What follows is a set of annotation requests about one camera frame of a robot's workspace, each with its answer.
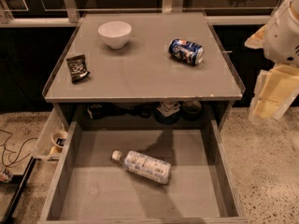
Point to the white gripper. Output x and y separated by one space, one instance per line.
282 38

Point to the clear plastic bottle blue label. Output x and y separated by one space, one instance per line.
144 165

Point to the grey cabinet with counter top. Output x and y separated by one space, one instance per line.
143 71

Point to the open grey top drawer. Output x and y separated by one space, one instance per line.
88 188

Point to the blue soda can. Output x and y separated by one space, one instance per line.
186 51

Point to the dark round bowl on shelf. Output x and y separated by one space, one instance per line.
191 110

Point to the folded paper packet on shelf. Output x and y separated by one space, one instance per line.
168 108

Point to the white ceramic bowl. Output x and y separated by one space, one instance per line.
115 34

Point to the black item on shelf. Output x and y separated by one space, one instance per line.
97 111

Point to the black snack packet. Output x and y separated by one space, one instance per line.
77 68

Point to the white cup in bin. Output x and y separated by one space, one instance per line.
58 138

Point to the clear plastic side bin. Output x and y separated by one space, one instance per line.
44 149

